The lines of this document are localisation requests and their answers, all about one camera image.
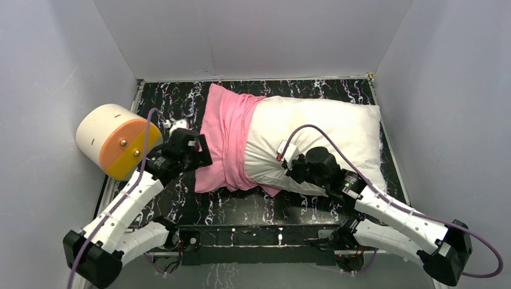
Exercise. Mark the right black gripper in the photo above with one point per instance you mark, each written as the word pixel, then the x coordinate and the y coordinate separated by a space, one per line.
pixel 291 173

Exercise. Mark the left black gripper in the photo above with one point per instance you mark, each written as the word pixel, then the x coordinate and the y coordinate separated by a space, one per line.
pixel 201 152

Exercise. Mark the pink pillowcase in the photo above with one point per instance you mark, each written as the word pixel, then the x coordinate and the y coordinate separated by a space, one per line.
pixel 225 125

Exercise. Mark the white pillow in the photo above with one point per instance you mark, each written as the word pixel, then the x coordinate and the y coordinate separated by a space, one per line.
pixel 351 132

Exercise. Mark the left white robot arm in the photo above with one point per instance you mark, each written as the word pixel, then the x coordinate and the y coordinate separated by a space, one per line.
pixel 100 250

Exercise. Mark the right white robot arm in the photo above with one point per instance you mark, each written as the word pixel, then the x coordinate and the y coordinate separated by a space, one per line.
pixel 442 250

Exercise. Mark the white orange yellow cylinder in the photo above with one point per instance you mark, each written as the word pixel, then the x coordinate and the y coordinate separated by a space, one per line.
pixel 113 138

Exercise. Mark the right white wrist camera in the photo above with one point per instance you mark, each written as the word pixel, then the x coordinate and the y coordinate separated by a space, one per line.
pixel 286 153

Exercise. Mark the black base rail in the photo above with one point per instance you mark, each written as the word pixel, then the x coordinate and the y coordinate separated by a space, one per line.
pixel 269 244

